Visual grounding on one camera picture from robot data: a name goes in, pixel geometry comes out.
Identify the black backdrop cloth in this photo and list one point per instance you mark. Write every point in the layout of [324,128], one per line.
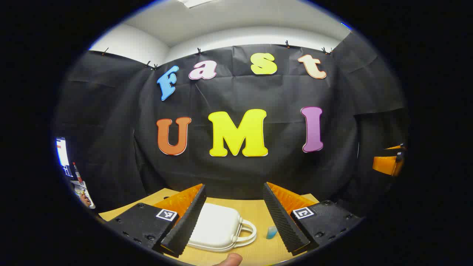
[236,92]

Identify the white suitcase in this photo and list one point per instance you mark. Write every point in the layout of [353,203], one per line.
[218,225]

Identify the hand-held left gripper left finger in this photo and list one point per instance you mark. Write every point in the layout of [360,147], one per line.
[188,225]

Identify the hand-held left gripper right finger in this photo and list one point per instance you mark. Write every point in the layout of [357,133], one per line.
[282,221]

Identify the blue skincare bottle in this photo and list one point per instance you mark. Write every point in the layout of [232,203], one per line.
[271,232]

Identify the ceiling light panel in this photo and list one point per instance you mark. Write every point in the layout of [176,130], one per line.
[194,2]

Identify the computer monitor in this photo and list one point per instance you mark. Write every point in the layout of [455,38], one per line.
[62,153]

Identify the red slim object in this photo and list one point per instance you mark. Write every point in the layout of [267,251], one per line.
[76,173]

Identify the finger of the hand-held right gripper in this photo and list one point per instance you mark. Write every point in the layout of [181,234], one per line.
[386,164]

